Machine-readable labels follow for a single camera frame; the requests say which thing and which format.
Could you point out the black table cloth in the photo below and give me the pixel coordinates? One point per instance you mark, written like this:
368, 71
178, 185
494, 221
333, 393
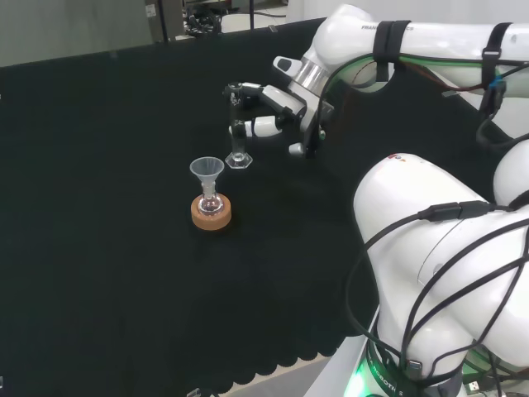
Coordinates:
124, 248

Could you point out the clear glass graduated cylinder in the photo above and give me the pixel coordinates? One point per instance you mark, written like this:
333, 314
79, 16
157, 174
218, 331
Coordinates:
238, 159

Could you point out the clear plastic funnel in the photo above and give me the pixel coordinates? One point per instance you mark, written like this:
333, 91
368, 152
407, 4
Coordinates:
206, 167

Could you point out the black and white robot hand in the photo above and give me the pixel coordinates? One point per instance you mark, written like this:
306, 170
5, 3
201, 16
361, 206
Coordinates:
316, 120

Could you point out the grey cabinet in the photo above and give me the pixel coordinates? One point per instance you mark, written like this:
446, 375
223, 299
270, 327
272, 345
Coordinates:
163, 18

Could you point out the silver usb plug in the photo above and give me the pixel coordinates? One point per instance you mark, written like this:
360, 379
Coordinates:
475, 385

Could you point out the clear round-bottom flask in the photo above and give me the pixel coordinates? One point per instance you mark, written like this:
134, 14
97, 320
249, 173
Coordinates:
210, 205

